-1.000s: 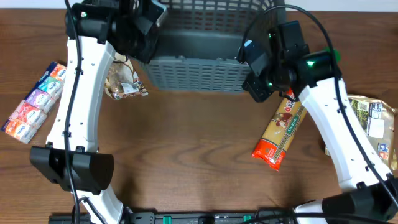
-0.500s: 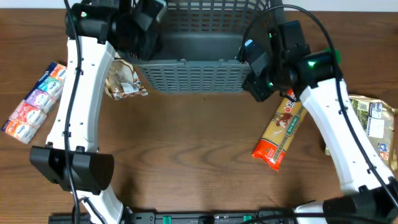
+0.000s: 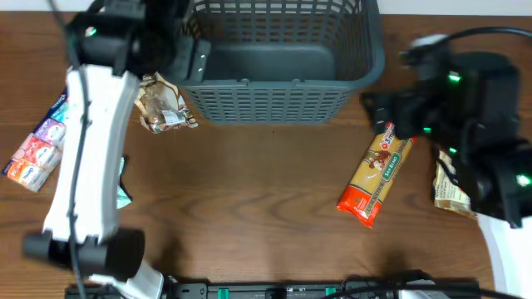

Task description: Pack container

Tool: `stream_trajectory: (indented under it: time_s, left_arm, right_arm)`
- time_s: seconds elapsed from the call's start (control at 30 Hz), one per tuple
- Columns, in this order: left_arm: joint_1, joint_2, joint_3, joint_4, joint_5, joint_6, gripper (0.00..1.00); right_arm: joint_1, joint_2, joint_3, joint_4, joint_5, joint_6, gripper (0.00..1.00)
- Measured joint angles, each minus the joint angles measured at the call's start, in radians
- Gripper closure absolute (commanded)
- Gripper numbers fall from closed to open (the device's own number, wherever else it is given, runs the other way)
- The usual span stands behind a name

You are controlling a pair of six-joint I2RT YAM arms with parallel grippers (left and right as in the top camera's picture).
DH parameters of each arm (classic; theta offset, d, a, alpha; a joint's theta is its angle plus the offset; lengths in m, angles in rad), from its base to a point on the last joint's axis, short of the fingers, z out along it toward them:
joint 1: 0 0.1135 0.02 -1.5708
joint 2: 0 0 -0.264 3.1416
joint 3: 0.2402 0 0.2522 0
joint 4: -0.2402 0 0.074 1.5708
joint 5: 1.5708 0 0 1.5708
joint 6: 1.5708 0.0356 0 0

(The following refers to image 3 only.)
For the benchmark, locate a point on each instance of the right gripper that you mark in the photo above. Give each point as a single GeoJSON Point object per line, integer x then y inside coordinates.
{"type": "Point", "coordinates": [406, 103]}

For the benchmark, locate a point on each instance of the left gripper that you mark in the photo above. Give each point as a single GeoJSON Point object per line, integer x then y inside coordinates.
{"type": "Point", "coordinates": [186, 51]}

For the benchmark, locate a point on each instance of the grey plastic basket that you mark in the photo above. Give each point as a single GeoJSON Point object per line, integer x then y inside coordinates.
{"type": "Point", "coordinates": [284, 62]}

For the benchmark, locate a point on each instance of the brown mushroom snack bag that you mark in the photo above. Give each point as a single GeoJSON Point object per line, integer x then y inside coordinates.
{"type": "Point", "coordinates": [161, 106]}

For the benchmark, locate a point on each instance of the orange spaghetti packet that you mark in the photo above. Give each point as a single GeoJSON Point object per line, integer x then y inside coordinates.
{"type": "Point", "coordinates": [375, 175]}

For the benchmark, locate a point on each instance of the gold rice bag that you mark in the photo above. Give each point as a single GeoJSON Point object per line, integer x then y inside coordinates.
{"type": "Point", "coordinates": [450, 197]}

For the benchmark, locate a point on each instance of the teal small sachet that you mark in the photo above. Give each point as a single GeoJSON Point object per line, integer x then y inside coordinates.
{"type": "Point", "coordinates": [123, 198]}

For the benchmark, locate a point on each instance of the multicolour tissue pack row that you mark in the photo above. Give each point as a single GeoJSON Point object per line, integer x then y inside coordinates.
{"type": "Point", "coordinates": [41, 151]}

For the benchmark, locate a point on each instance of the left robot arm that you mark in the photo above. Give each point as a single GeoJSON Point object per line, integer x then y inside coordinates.
{"type": "Point", "coordinates": [110, 46]}

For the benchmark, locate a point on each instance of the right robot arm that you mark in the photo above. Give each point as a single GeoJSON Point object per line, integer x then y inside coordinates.
{"type": "Point", "coordinates": [466, 105]}

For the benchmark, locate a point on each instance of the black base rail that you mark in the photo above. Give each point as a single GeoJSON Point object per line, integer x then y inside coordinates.
{"type": "Point", "coordinates": [280, 291]}

